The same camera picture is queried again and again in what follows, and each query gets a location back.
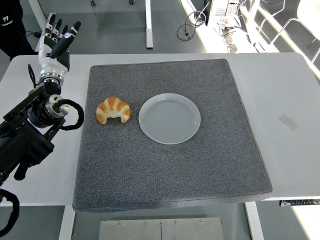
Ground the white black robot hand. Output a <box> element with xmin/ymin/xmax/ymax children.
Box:
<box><xmin>37</xmin><ymin>12</ymin><xmax>82</xmax><ymax>76</ymax></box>

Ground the golden croissant bread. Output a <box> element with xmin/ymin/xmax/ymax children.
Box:
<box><xmin>96</xmin><ymin>96</ymin><xmax>132</xmax><ymax>124</ymax></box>

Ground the light grey round plate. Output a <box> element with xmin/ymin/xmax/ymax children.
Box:
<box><xmin>138</xmin><ymin>92</ymin><xmax>202</xmax><ymax>145</ymax></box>

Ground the grey metal plate with screws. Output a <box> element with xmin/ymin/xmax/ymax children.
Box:
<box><xmin>98</xmin><ymin>216</ymin><xmax>225</xmax><ymax>240</ymax></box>

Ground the person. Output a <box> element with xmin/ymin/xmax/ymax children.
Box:
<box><xmin>0</xmin><ymin>0</ymin><xmax>37</xmax><ymax>62</ymax></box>

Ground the white desk leg with foot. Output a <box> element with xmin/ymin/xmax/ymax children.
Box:
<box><xmin>144</xmin><ymin>0</ymin><xmax>154</xmax><ymax>50</ymax></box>
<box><xmin>27</xmin><ymin>0</ymin><xmax>57</xmax><ymax>55</ymax></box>

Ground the white table leg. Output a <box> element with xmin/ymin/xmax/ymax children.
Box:
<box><xmin>244</xmin><ymin>201</ymin><xmax>265</xmax><ymax>240</ymax></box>
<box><xmin>57</xmin><ymin>205</ymin><xmax>76</xmax><ymax>240</ymax></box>

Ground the grey felt table mat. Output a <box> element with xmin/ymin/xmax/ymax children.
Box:
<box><xmin>72</xmin><ymin>58</ymin><xmax>273</xmax><ymax>214</ymax></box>

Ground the white equipment box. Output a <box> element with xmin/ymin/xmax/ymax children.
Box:
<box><xmin>207</xmin><ymin>0</ymin><xmax>241</xmax><ymax>27</ymax></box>

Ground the white power strip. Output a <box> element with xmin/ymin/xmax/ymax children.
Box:
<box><xmin>224</xmin><ymin>34</ymin><xmax>241</xmax><ymax>53</ymax></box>

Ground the black table control panel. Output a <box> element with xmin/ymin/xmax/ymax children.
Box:
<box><xmin>279</xmin><ymin>199</ymin><xmax>320</xmax><ymax>207</ymax></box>

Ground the thin black floor cable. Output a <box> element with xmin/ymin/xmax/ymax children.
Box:
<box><xmin>24</xmin><ymin>29</ymin><xmax>43</xmax><ymax>39</ymax></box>

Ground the black floor cable loop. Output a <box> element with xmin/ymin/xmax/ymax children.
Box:
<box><xmin>176</xmin><ymin>0</ymin><xmax>210</xmax><ymax>41</ymax></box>

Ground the white wire frame chair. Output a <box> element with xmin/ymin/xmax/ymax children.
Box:
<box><xmin>252</xmin><ymin>0</ymin><xmax>320</xmax><ymax>63</ymax></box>

